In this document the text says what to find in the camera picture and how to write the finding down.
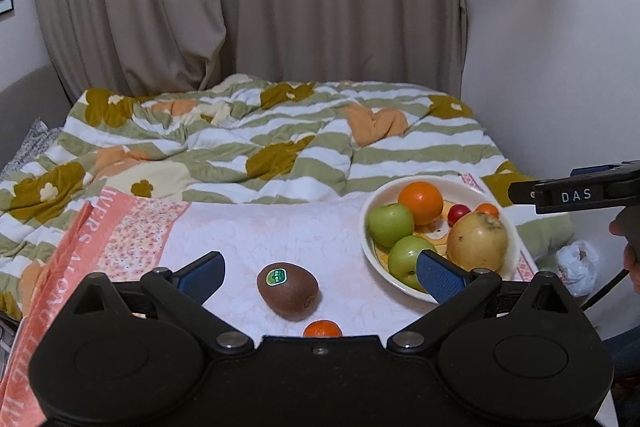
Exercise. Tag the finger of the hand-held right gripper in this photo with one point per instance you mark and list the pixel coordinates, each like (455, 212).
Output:
(521, 193)
(600, 169)

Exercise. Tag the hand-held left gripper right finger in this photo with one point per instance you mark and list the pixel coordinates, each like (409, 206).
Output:
(437, 278)

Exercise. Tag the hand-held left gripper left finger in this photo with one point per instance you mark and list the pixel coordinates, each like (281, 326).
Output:
(206, 278)

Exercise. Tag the green apple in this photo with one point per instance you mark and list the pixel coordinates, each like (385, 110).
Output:
(406, 259)
(391, 225)

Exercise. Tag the small mandarin orange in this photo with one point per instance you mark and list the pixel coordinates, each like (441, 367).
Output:
(487, 210)
(322, 330)

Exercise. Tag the yellow pear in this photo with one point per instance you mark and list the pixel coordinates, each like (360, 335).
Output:
(477, 242)

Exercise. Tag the cream cartoon print bowl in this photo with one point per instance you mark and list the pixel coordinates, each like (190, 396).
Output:
(385, 257)

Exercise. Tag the red cherry tomato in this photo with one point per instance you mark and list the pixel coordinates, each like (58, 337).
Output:
(458, 213)

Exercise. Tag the brown kiwi with green sticker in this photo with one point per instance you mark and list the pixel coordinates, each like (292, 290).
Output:
(289, 292)

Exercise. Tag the person's right hand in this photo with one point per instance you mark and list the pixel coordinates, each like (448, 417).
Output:
(631, 227)

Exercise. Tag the pink floral printed tablecloth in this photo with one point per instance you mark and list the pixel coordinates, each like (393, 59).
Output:
(250, 232)

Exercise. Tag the white plastic bag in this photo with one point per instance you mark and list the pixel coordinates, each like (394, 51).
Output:
(577, 267)

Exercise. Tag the green striped floral blanket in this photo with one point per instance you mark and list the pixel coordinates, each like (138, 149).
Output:
(300, 142)

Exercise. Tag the grey patterned pillow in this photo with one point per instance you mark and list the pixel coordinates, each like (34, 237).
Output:
(30, 144)

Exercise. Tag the grey padded headboard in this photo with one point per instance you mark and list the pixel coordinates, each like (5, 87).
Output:
(30, 94)

